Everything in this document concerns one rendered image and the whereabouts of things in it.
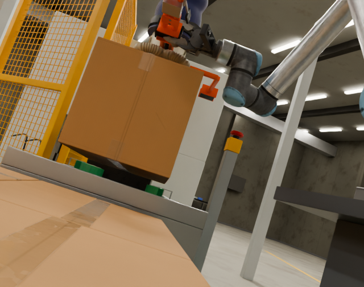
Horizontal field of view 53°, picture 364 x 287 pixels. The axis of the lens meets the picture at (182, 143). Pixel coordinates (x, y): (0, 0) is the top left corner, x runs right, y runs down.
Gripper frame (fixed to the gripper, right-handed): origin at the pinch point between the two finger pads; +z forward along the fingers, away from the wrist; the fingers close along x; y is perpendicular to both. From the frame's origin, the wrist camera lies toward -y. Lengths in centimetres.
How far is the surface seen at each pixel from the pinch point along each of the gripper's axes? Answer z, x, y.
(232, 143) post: -47, -24, 50
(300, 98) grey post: -161, 97, 277
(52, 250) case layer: -1, -66, -93
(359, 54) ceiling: -467, 454, 763
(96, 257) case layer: -5, -66, -90
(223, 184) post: -49, -45, 51
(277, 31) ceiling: -241, 453, 803
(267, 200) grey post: -157, -30, 277
